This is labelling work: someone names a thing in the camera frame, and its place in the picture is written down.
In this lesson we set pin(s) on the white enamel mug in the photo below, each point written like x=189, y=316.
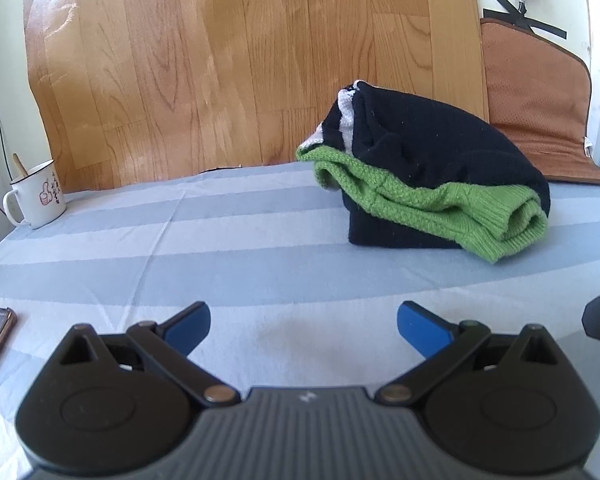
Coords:
x=40, y=200

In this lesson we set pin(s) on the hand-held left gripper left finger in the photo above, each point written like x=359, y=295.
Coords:
x=190, y=327

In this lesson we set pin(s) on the striped blue bed sheet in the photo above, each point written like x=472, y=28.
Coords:
x=230, y=235

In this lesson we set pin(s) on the wood-grain wall sheet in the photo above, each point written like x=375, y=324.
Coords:
x=230, y=60

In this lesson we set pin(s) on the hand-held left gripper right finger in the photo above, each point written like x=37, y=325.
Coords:
x=420, y=330

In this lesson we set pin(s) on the black sweater with white stripes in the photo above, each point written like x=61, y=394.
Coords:
x=430, y=135

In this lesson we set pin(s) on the brown seat mat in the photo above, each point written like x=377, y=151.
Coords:
x=530, y=90

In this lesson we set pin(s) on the wooden stick in mug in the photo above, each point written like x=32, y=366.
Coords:
x=19, y=165

